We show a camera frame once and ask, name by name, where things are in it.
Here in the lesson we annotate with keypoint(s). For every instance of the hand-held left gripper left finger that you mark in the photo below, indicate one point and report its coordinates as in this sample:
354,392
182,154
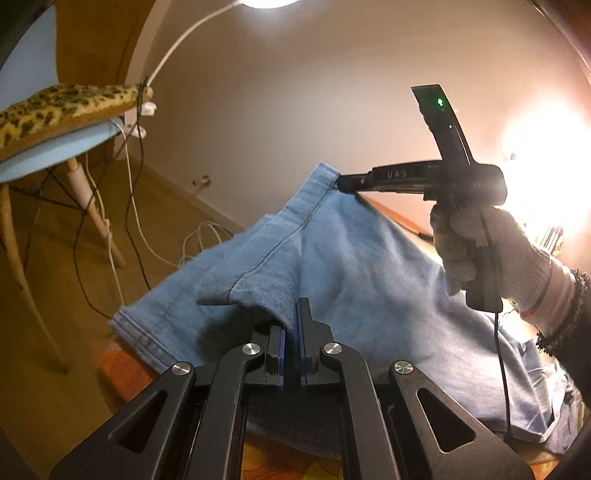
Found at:
277,353

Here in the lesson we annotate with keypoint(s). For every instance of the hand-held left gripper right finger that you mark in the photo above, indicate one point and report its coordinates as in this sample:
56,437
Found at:
302,350

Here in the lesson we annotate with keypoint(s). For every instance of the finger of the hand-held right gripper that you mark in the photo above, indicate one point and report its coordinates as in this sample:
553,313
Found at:
354,181

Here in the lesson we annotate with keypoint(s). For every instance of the blue denim pants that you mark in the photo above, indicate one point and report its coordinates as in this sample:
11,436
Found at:
369,277

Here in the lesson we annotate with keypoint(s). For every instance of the person's right forearm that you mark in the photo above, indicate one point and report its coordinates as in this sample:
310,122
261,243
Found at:
572,314

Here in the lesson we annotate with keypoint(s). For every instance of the person's right hand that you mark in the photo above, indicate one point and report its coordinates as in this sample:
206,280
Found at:
512,249

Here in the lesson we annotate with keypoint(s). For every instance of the bright window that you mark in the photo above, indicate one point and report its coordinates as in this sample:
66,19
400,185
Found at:
545,157

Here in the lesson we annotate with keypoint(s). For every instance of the white power adapter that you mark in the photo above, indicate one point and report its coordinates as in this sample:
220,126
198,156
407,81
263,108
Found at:
147,109

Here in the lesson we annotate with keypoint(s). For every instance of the white gooseneck lamp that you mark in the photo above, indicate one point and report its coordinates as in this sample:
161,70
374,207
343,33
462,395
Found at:
184,37

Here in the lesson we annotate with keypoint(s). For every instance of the blue chair with wooden legs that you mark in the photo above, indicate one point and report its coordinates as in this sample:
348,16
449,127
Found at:
60,147

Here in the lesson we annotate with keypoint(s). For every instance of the leopard print cushion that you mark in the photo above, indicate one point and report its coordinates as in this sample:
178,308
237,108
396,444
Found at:
60,106

